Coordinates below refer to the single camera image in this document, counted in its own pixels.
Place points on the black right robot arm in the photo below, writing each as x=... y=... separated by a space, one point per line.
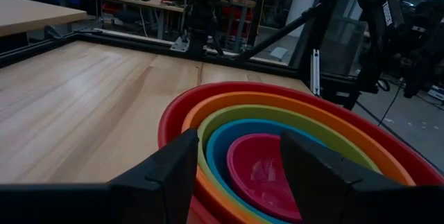
x=381 y=36

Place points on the light wooden side table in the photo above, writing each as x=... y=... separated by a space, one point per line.
x=31 y=12

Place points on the small pink bowl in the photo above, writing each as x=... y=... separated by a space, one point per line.
x=256 y=175

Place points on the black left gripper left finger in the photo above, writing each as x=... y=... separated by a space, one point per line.
x=166 y=179

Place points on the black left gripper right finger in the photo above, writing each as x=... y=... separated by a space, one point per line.
x=329 y=182

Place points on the large red bowl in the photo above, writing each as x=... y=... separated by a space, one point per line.
x=173 y=113

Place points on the green bowl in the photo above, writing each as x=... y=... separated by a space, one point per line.
x=215 y=123

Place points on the silver aluminium bracket strip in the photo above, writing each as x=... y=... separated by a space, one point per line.
x=315 y=73

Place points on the black vertical frame post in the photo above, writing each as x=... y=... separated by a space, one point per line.
x=203 y=16
x=324 y=19

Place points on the teal bowl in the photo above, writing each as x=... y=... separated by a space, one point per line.
x=222 y=140

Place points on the black table edge frame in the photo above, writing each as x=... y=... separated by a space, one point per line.
x=104 y=40

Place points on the silver corner bracket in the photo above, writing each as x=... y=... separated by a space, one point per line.
x=180 y=44

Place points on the orange bowl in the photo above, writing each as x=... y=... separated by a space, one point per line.
x=392 y=163

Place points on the black diagonal frame strut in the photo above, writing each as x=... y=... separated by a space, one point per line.
x=277 y=31

